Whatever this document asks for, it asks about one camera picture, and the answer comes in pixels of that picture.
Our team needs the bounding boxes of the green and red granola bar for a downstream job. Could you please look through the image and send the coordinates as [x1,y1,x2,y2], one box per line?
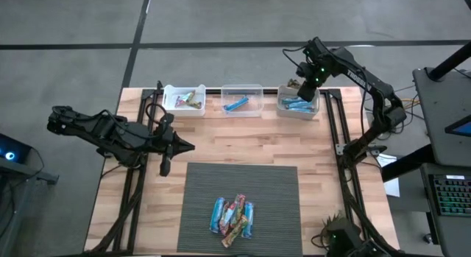
[182,96,204,110]

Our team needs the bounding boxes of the white paper sheet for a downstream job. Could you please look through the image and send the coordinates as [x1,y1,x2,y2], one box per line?
[377,152,401,198]

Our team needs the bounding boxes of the tablet screen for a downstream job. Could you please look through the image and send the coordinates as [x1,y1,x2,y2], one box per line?
[444,115,471,138]

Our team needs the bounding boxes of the black pole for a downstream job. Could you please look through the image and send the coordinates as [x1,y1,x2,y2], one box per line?
[428,41,471,82]

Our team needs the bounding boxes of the black keyboard tray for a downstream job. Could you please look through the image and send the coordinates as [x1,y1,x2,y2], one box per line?
[419,163,471,257]

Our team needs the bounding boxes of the black computer with blue light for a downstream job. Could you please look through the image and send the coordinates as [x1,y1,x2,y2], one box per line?
[0,133,32,165]

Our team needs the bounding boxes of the orange and green granola bar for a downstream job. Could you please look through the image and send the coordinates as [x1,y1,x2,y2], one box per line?
[221,214,249,249]

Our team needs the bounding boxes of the black computer keyboard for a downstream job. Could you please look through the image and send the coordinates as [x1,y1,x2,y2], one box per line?
[428,174,471,217]

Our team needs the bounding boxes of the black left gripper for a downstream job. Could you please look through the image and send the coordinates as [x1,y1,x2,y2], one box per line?
[146,113,196,177]

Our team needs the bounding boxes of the clear plastic bin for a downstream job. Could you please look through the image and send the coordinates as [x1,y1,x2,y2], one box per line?
[220,83,265,118]

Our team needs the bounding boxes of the grey woven placemat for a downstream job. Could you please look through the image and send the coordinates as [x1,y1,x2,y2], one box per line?
[176,162,303,256]

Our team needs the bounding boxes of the light grey plastic bin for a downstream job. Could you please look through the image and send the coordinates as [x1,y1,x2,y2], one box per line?
[276,83,321,121]

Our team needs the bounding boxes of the black computer desk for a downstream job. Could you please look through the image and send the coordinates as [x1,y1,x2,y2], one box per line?
[411,67,471,168]

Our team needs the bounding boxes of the grey equipment cart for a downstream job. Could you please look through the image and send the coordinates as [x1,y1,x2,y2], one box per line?
[0,157,60,257]

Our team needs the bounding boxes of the yellow cable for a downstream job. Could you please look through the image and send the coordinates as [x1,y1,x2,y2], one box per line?
[399,97,419,116]

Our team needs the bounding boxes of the black device with green light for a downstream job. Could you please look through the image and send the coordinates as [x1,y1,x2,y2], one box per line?
[311,216,393,257]

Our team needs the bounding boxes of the potted succulent plant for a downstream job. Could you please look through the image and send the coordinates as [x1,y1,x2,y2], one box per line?
[320,211,347,234]

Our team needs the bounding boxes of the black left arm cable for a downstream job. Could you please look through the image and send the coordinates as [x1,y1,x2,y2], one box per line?
[146,102,166,122]

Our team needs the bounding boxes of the red and blue granola bar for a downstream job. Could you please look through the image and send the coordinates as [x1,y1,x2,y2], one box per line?
[219,201,236,236]

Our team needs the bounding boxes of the black support beam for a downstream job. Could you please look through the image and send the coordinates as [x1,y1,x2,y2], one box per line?
[380,144,435,183]

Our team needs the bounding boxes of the black aluminium table frame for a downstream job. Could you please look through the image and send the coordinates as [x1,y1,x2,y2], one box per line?
[86,79,400,256]

